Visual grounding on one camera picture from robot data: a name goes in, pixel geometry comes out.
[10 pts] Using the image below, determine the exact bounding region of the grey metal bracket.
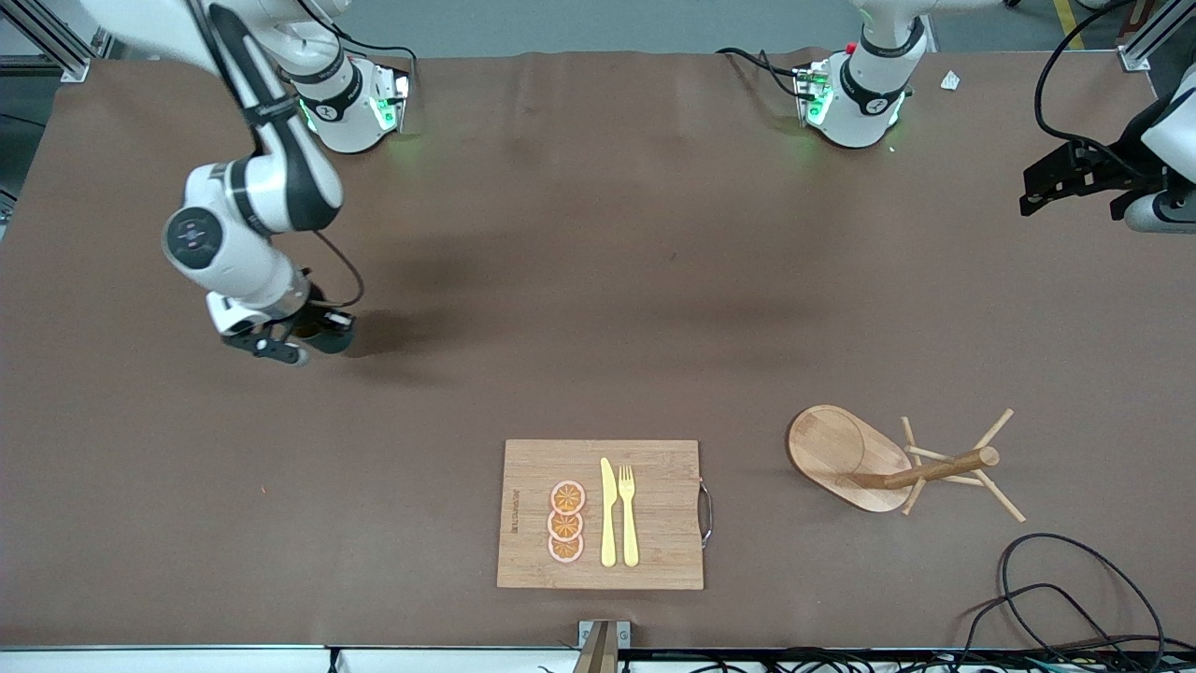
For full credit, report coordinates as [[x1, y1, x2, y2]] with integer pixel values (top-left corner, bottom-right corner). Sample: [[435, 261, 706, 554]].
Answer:
[[578, 620, 632, 650]]

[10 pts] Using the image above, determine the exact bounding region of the wooden cutting board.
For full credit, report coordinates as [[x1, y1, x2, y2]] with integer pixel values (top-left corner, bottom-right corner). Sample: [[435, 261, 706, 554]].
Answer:
[[496, 439, 714, 591]]

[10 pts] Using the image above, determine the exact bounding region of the black looped table cable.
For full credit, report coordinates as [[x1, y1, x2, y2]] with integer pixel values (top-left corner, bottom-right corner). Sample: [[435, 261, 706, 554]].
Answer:
[[998, 533, 1167, 660]]

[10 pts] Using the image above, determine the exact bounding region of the black cable bundle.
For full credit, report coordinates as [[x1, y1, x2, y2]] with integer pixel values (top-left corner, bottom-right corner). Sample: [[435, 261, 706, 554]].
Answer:
[[617, 645, 1196, 673]]

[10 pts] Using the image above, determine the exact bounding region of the yellow plastic knife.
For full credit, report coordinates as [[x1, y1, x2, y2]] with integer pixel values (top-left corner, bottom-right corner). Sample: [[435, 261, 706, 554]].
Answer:
[[600, 457, 619, 568]]

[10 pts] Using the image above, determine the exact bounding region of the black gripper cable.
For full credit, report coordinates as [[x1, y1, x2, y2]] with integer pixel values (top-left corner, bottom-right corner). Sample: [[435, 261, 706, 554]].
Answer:
[[308, 229, 365, 309], [1033, 0, 1160, 179]]

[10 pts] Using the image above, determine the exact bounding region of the brown post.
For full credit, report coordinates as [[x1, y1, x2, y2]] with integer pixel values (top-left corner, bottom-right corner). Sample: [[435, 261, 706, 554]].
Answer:
[[572, 624, 619, 673]]

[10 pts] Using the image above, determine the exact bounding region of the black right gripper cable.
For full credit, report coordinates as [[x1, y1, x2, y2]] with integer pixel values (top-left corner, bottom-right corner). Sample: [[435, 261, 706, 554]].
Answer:
[[308, 229, 365, 309]]

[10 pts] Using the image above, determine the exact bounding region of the black right arm base cable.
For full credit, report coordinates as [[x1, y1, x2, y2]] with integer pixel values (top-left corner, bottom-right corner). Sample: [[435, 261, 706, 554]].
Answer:
[[332, 33, 419, 90]]

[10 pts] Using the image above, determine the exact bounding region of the yellow plastic fork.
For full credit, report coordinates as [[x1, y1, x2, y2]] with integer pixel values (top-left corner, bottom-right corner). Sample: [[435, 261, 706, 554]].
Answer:
[[618, 465, 640, 568]]

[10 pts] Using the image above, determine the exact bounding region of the black left arm base cable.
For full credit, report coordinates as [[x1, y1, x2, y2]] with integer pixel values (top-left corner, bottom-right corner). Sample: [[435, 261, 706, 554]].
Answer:
[[716, 47, 806, 99]]

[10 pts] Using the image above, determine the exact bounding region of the wooden cup rack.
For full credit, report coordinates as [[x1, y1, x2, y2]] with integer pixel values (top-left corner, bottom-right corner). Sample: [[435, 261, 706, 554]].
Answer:
[[787, 404, 1027, 524]]

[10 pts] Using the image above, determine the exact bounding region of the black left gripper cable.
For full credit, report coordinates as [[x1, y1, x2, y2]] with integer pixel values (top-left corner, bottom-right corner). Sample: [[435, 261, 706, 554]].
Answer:
[[1033, 0, 1160, 179]]

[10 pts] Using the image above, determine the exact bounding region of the black arm base cable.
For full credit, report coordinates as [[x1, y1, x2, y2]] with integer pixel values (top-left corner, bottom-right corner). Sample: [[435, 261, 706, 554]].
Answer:
[[332, 33, 419, 90], [716, 47, 806, 99]]

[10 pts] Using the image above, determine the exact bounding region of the dark teal cup yellow inside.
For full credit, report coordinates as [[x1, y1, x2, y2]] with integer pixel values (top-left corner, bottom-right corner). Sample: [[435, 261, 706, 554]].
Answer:
[[292, 308, 357, 355]]

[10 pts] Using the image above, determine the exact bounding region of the white table edge rail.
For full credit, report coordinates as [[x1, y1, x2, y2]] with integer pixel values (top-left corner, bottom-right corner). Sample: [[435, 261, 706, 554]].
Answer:
[[0, 645, 580, 673]]

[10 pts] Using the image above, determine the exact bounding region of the brown table cover mat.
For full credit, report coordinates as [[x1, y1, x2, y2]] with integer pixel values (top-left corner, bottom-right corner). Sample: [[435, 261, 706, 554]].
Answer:
[[0, 47, 1196, 651]]

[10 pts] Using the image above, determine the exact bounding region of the aluminium frame profile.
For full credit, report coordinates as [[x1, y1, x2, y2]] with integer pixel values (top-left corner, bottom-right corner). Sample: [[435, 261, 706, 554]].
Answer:
[[1117, 0, 1196, 72], [0, 0, 99, 83]]

